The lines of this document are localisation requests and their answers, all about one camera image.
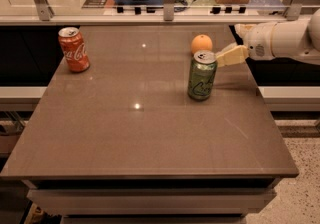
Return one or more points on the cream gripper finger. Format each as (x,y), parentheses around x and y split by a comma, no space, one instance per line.
(231,55)
(245,30)

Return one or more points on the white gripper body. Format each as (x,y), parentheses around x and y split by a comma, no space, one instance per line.
(258,42)

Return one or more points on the orange fruit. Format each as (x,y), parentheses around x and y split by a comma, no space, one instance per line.
(201,42)

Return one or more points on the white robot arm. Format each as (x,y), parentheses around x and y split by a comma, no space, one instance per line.
(298,40)

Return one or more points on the green soda can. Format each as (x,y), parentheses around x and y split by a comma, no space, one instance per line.
(202,74)

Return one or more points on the red coca-cola can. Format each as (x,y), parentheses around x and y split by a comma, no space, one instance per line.
(73,48)

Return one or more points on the grey table drawer front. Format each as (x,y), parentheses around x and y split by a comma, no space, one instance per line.
(68,202)

